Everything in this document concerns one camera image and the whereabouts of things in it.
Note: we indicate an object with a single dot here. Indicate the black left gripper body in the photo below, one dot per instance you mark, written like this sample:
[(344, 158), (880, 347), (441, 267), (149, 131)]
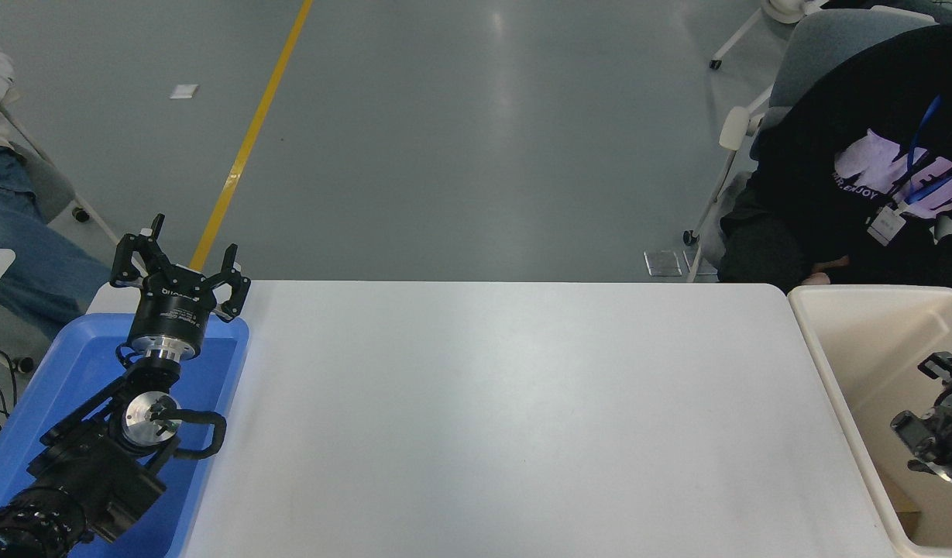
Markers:
[(172, 306)]

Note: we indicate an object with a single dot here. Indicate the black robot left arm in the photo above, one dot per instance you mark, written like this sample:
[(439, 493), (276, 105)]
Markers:
[(96, 473)]

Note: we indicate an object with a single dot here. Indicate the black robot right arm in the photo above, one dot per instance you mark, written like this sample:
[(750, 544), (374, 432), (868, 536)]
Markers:
[(921, 438)]

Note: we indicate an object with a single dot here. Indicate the person's right hand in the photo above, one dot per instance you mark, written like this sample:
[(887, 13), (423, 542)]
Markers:
[(823, 275)]

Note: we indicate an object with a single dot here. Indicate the large pale plastic bin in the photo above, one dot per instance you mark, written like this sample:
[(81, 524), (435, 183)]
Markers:
[(855, 349)]

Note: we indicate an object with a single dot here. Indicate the blue plastic tray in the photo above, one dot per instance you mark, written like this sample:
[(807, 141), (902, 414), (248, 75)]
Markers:
[(80, 356)]

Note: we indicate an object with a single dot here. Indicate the person in blue trousers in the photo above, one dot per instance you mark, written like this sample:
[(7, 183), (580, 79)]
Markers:
[(34, 263)]

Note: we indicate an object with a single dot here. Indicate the grey wheeled chair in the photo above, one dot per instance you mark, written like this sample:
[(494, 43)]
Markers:
[(46, 182)]

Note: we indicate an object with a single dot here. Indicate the brown cardboard piece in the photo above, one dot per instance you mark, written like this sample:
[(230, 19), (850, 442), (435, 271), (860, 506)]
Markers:
[(907, 508)]

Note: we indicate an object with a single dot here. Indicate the white name badge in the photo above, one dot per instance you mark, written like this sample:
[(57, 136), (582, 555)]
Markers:
[(886, 225)]

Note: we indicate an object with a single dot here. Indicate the white paper scrap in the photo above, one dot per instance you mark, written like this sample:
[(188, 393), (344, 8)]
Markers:
[(183, 91)]

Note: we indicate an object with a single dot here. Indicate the person in black top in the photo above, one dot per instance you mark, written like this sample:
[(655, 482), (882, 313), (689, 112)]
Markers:
[(816, 155)]

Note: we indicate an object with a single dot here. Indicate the clear plastic floor plate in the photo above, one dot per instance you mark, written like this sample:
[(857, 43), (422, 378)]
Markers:
[(661, 263)]

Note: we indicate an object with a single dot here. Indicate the white-armed grey office chair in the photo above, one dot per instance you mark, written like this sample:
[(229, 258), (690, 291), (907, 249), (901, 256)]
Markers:
[(824, 46)]

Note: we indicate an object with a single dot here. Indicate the white chair base with castor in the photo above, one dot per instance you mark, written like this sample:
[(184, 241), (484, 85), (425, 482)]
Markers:
[(789, 9)]

